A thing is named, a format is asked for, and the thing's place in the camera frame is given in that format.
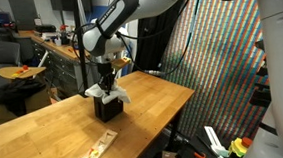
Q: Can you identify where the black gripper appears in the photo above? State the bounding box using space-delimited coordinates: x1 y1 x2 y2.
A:
94 60 118 94

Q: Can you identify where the white towel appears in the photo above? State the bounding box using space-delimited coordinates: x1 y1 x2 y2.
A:
84 79 132 107

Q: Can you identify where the black mesh box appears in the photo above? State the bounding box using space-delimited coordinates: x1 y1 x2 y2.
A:
93 93 126 124

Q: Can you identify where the black fabric curtain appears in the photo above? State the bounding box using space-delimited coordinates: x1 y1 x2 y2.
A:
130 0 190 78

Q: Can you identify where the wooden shape puzzle board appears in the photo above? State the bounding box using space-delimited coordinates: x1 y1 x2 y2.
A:
65 128 121 158

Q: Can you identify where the round wooden stool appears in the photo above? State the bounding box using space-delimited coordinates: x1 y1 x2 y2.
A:
0 64 48 82

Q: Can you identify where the red yellow toy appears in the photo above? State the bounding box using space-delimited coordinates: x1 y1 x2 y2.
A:
10 64 30 78

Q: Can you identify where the black jacket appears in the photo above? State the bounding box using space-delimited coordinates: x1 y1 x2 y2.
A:
0 77 50 118

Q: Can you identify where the colourful striped curtain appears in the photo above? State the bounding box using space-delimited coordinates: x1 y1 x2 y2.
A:
154 0 274 152

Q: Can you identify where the dark office chair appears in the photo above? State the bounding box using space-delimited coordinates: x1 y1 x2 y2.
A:
0 38 24 77

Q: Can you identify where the yellow emergency stop button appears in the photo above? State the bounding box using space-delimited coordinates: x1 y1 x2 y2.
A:
227 135 255 158

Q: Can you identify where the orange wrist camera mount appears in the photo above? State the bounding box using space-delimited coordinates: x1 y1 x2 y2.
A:
109 56 134 72

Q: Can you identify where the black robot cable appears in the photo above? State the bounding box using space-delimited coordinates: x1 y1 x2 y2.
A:
113 0 204 81

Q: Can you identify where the black camera stand pole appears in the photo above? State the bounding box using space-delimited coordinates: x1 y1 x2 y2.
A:
72 0 96 98

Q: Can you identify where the orange handled black clamp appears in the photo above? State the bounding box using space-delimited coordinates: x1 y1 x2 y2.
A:
193 150 207 158

